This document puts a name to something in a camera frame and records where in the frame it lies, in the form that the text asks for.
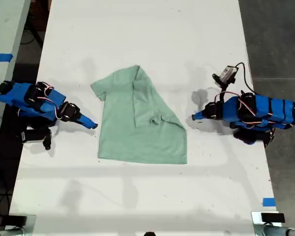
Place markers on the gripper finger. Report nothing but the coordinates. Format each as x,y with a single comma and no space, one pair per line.
201,114
84,124
201,118
86,119

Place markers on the pale green T-shirt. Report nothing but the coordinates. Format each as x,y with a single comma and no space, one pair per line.
127,142

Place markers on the blue and black arm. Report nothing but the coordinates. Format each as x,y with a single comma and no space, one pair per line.
17,96
268,110

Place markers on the long blue tape strip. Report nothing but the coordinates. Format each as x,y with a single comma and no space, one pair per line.
1,57

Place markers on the pale grey side table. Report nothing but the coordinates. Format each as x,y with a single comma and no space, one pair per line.
5,32

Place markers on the small blue tape piece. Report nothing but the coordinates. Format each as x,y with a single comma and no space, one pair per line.
269,202

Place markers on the small black box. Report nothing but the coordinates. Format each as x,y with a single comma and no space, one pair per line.
17,220
273,217

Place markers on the small black round object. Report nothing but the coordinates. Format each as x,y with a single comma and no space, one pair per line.
149,233

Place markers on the black camera stalk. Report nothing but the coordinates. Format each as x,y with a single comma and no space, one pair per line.
220,82

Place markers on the grey and black camera box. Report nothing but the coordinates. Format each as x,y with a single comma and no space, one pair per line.
228,73

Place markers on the black camera box, white label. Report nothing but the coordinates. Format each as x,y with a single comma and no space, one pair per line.
34,136

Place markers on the silver metal bracket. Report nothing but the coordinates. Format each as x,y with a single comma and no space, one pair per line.
256,218
30,222

